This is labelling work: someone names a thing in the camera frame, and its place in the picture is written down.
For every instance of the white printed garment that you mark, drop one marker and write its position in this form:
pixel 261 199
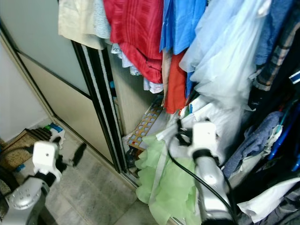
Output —
pixel 133 68

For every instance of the orange-red hanging garment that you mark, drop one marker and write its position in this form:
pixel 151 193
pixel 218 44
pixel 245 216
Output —
pixel 174 84

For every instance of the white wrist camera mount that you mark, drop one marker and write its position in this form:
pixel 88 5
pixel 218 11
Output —
pixel 205 135
pixel 47 157

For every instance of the cream hanging garment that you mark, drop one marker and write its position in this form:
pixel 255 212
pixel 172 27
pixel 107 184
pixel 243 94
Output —
pixel 77 21

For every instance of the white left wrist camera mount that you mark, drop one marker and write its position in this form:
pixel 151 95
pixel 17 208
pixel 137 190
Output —
pixel 47 157

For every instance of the pale blue sheer garment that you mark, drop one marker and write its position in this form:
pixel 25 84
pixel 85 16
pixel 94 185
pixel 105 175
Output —
pixel 225 61

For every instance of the blue-grey towel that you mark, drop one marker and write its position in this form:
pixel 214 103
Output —
pixel 251 136

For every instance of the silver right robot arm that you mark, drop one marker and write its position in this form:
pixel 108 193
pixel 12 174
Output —
pixel 211 183

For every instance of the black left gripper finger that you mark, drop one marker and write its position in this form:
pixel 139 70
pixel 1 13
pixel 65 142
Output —
pixel 80 154

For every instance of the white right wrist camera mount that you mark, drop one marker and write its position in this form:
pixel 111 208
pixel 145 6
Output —
pixel 205 135

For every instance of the red hanging garment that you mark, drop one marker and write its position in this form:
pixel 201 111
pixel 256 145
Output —
pixel 136 33

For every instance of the bright blue hanging garment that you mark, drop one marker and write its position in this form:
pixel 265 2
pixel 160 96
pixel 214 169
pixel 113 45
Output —
pixel 183 23

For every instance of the colourful circle-print board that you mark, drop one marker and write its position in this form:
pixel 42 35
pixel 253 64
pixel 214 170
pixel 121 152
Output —
pixel 145 126

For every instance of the frosted wardrobe sliding door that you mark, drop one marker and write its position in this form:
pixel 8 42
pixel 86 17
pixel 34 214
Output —
pixel 47 37

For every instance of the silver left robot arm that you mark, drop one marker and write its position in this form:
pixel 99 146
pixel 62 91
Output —
pixel 23 201

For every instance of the white cloth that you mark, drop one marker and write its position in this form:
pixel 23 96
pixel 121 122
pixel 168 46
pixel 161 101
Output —
pixel 267 201

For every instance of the brown floor mat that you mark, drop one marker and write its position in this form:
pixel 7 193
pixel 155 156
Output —
pixel 16 150

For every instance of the denim blue garment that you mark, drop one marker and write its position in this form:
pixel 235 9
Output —
pixel 272 23

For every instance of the grey-blue knit garment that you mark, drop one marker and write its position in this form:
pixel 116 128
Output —
pixel 102 18

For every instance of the blue plastic hanger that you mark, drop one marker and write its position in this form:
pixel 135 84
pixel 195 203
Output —
pixel 283 136

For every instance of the white crumpled garment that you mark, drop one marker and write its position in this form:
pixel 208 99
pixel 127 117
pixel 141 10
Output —
pixel 206 112

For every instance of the small green blue item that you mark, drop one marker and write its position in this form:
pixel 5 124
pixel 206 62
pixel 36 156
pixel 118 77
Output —
pixel 54 127

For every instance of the light green tulle dress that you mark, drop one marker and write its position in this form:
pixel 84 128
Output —
pixel 168 187

